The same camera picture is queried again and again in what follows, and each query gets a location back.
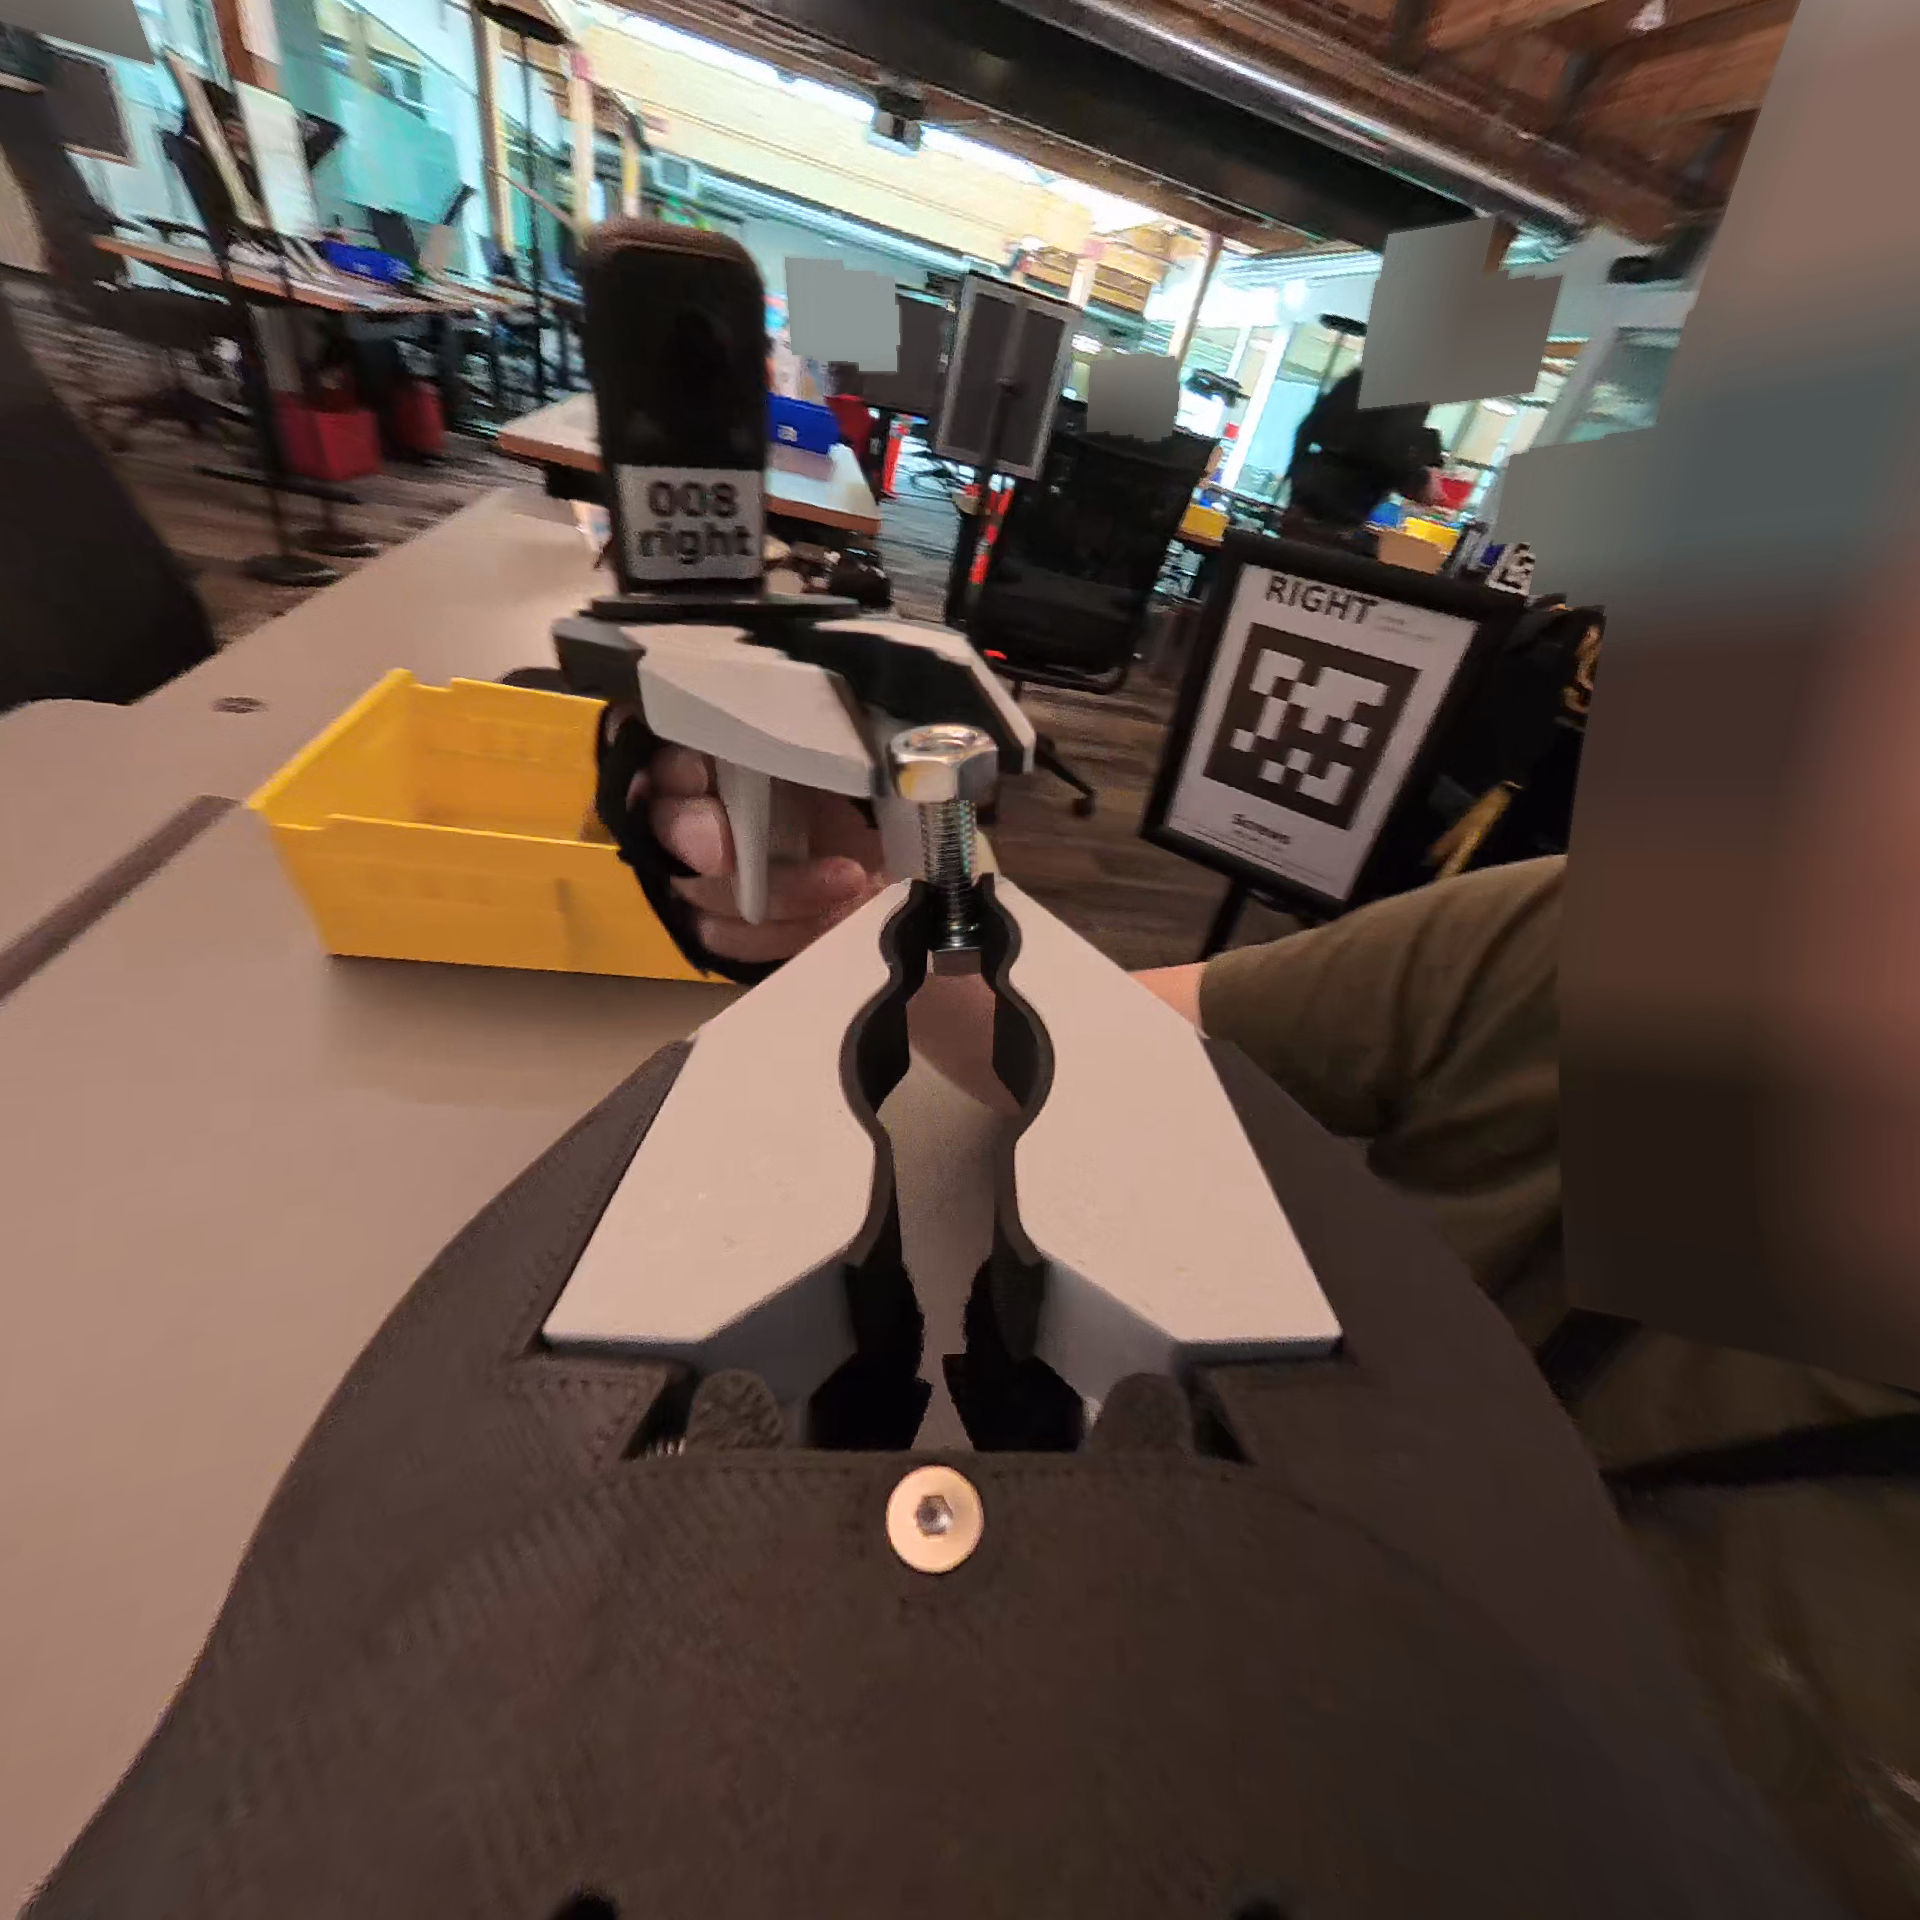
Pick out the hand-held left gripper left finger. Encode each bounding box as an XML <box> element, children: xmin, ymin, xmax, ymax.
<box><xmin>539</xmin><ymin>877</ymin><xmax>923</xmax><ymax>1454</ymax></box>

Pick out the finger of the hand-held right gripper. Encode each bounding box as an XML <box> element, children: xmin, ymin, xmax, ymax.
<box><xmin>814</xmin><ymin>619</ymin><xmax>1039</xmax><ymax>777</ymax></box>
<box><xmin>637</xmin><ymin>626</ymin><xmax>878</xmax><ymax>799</ymax></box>

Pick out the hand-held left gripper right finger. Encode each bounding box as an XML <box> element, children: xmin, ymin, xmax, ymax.
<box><xmin>940</xmin><ymin>877</ymin><xmax>1346</xmax><ymax>1454</ymax></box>

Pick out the steel hex nut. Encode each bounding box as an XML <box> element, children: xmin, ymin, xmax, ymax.
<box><xmin>886</xmin><ymin>725</ymin><xmax>997</xmax><ymax>804</ymax></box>

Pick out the steel hex bolt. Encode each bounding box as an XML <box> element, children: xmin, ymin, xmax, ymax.
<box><xmin>914</xmin><ymin>730</ymin><xmax>986</xmax><ymax>979</ymax></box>

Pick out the yellow bin with black divider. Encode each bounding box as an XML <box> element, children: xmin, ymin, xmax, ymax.
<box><xmin>244</xmin><ymin>667</ymin><xmax>754</xmax><ymax>982</ymax></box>

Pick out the person's right hand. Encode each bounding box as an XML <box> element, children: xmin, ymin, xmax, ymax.
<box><xmin>630</xmin><ymin>741</ymin><xmax>923</xmax><ymax>982</ymax></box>

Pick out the wooden top desk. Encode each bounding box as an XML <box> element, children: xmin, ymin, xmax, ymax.
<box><xmin>500</xmin><ymin>395</ymin><xmax>886</xmax><ymax>545</ymax></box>

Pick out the grey framed board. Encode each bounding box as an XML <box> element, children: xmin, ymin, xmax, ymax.
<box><xmin>932</xmin><ymin>268</ymin><xmax>1085</xmax><ymax>478</ymax></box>

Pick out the black framed marker sign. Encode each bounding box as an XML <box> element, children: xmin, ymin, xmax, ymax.
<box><xmin>1139</xmin><ymin>527</ymin><xmax>1517</xmax><ymax>920</ymax></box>

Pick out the black stanchion post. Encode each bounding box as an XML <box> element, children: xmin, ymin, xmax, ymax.
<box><xmin>157</xmin><ymin>61</ymin><xmax>346</xmax><ymax>590</ymax></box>

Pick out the black yellow strap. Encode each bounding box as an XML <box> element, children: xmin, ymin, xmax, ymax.
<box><xmin>1424</xmin><ymin>781</ymin><xmax>1520</xmax><ymax>885</ymax></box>

